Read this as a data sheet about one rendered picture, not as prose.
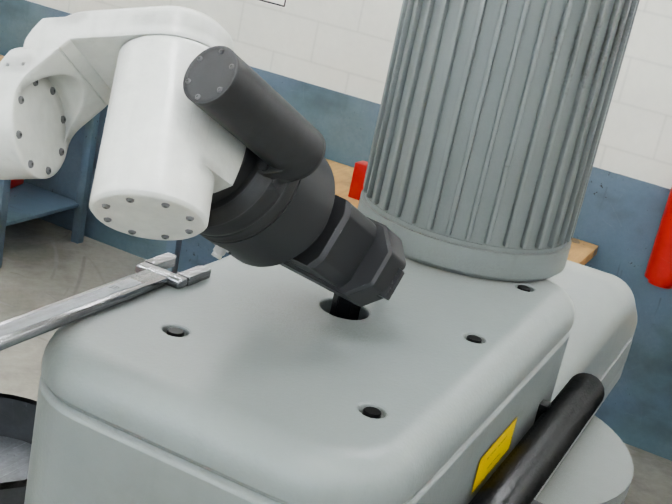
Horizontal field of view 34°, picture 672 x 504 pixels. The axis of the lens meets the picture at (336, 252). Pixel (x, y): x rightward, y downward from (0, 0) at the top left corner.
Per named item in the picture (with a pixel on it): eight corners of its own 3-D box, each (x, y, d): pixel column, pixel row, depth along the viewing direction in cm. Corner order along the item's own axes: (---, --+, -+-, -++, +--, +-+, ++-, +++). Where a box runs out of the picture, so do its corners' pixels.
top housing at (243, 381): (325, 735, 63) (384, 495, 58) (-23, 548, 73) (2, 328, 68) (547, 442, 104) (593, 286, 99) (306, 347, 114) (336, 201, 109)
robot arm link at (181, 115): (172, 278, 69) (47, 204, 60) (196, 126, 73) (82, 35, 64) (330, 260, 64) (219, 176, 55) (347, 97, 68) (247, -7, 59)
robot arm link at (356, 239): (238, 277, 82) (138, 213, 72) (304, 167, 83) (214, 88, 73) (363, 347, 74) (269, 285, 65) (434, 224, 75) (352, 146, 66)
